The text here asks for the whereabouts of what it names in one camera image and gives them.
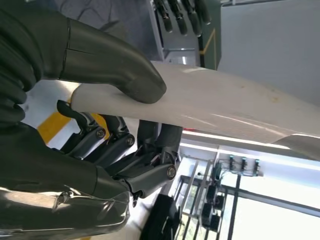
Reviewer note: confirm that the black ribbed box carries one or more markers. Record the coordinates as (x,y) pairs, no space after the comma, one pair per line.
(160,218)

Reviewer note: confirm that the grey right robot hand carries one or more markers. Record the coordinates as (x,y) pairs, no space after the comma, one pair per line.
(50,185)

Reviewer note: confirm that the black power adapter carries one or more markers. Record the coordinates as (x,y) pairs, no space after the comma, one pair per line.
(211,193)
(207,210)

